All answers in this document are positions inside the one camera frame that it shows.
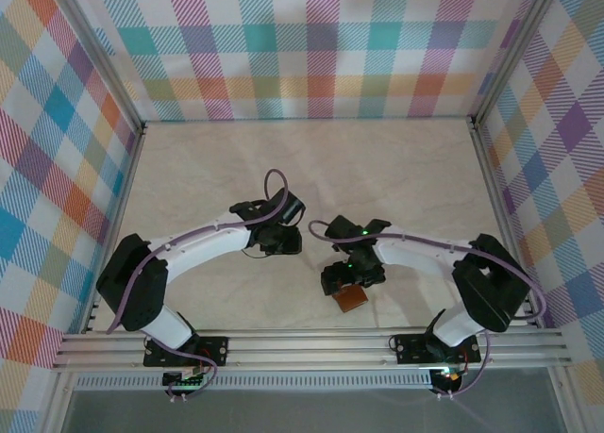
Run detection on brown leather card holder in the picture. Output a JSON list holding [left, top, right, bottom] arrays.
[[334, 284, 370, 314]]

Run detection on aluminium frame rail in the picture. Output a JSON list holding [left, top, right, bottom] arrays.
[[50, 326, 575, 372]]

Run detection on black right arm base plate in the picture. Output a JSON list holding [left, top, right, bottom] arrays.
[[394, 332, 482, 364]]

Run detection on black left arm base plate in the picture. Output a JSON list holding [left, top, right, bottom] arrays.
[[143, 336, 230, 369]]

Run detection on slotted grey cable duct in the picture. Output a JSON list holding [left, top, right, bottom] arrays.
[[75, 375, 434, 390]]

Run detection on aluminium side rail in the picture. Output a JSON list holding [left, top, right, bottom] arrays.
[[469, 116, 544, 330], [79, 124, 147, 335]]

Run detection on aluminium frame leg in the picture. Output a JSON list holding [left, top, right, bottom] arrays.
[[549, 366, 584, 433], [42, 371, 79, 433]]

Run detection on aluminium frame post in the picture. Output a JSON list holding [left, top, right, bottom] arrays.
[[46, 0, 147, 137], [469, 0, 567, 125]]

